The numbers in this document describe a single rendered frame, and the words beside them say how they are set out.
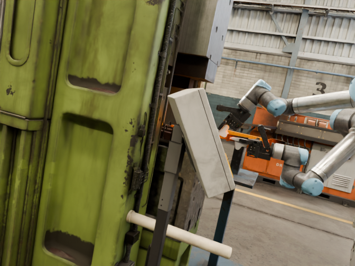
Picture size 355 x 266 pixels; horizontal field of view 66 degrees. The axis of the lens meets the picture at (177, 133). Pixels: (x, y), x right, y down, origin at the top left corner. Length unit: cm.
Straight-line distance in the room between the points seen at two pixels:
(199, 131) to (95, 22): 79
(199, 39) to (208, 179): 76
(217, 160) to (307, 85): 840
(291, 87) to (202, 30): 780
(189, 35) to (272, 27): 823
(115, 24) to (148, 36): 20
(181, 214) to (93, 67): 79
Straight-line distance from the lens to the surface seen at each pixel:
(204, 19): 134
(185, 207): 138
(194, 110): 69
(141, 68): 110
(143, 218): 122
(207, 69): 134
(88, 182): 132
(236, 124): 138
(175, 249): 148
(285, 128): 479
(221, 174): 74
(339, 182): 515
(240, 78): 910
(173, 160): 87
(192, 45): 132
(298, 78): 907
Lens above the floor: 117
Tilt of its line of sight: 8 degrees down
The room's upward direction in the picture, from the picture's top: 11 degrees clockwise
